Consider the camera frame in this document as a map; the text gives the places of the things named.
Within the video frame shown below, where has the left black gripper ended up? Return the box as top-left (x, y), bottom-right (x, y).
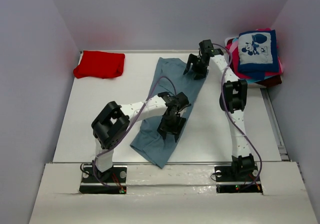
top-left (156, 113), bottom-right (186, 142)

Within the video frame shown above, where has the dark maroon folded t-shirt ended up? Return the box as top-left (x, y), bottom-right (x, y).
top-left (248, 75), bottom-right (282, 88)

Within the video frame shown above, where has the folded red t-shirt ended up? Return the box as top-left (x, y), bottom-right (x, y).
top-left (73, 50), bottom-right (126, 79)

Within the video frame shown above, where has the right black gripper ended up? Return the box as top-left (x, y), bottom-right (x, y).
top-left (183, 53), bottom-right (208, 80)

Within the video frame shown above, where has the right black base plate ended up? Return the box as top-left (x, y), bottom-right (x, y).
top-left (210, 166), bottom-right (263, 194)

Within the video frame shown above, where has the teal folded t-shirt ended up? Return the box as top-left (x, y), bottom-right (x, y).
top-left (244, 75), bottom-right (268, 86)

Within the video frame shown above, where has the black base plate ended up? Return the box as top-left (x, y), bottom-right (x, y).
top-left (79, 163), bottom-right (127, 195)
top-left (210, 166), bottom-right (263, 194)

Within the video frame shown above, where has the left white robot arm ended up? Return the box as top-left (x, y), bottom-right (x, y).
top-left (91, 92), bottom-right (192, 185)

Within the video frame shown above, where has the white foam front board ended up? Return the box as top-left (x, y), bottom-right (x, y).
top-left (30, 162), bottom-right (317, 224)

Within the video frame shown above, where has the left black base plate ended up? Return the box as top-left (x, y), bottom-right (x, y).
top-left (79, 163), bottom-right (127, 195)

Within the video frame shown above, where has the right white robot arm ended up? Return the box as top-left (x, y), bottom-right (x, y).
top-left (183, 39), bottom-right (257, 183)

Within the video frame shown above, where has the navy cartoon mouse t-shirt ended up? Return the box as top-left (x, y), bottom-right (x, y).
top-left (237, 30), bottom-right (280, 79)

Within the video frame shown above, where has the pink folded t-shirt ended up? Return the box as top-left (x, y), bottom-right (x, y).
top-left (225, 28), bottom-right (283, 79)

